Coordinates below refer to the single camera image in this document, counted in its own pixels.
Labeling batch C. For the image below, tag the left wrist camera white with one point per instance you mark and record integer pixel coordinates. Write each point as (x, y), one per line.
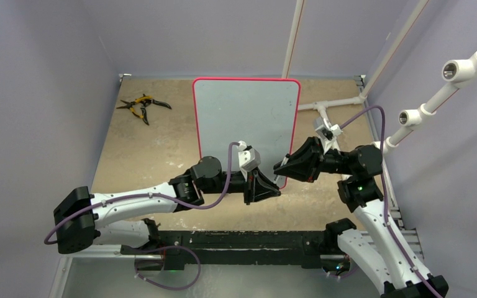
(248, 158)

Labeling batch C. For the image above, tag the white PVC pipe frame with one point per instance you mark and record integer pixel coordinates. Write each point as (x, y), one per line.
(456, 73)

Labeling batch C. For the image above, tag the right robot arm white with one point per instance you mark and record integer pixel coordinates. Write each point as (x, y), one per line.
(390, 263)

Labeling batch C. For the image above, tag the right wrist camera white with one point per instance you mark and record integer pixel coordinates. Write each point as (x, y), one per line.
(325, 131)

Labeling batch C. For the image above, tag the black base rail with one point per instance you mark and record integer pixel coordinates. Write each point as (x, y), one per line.
(174, 249)

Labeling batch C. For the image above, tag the yellow black pliers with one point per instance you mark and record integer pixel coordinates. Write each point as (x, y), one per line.
(130, 105)

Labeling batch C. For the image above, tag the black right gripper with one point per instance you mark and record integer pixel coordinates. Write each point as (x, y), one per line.
(306, 162)

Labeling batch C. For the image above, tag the pink framed whiteboard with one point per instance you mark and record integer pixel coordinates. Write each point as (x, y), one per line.
(262, 112)

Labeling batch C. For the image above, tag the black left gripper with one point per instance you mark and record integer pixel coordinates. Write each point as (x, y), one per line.
(258, 187)

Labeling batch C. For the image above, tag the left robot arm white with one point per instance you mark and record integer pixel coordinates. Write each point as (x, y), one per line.
(83, 219)

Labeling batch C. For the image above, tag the black handled pliers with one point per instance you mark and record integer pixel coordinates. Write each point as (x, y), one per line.
(152, 107)

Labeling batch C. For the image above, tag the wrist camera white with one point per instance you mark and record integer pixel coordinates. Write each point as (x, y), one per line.
(325, 131)
(248, 158)

